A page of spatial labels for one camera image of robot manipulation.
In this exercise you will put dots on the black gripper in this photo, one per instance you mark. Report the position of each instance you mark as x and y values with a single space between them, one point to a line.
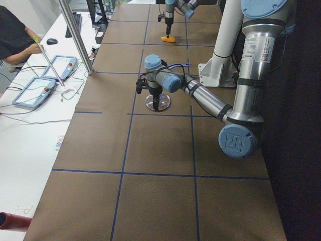
168 21
153 91

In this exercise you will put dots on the yellow corn cob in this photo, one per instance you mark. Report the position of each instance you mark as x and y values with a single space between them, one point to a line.
170 39

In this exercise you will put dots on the dark blue saucepan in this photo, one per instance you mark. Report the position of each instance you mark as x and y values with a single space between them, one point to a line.
178 65

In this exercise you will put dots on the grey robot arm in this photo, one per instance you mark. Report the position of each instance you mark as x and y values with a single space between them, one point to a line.
239 107
187 9

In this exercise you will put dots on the black monitor stand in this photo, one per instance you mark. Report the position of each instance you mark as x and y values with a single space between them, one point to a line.
97 13

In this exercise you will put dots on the far teach pendant tablet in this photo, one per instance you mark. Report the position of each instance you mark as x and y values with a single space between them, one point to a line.
64 66

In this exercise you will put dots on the teach pendant tablet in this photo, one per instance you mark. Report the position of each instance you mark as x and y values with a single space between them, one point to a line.
64 66
35 92

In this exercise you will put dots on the black computer mouse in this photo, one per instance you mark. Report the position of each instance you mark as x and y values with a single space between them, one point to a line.
51 41

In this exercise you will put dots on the near teach pendant tablet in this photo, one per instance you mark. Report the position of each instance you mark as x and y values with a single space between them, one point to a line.
35 92

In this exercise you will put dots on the metal reacher stick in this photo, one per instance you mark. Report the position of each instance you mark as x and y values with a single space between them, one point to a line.
49 62

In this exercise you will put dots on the seated person black shirt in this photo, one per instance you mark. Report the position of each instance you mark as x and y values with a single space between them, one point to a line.
17 43

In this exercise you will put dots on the red cylinder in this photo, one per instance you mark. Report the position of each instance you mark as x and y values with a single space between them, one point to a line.
14 222

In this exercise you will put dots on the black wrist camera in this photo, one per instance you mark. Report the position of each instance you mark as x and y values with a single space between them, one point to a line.
140 85
160 17

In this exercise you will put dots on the white pedestal column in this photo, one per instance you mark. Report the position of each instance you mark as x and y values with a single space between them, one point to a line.
218 71

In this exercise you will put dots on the aluminium frame post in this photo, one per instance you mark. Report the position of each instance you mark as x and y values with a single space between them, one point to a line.
71 24

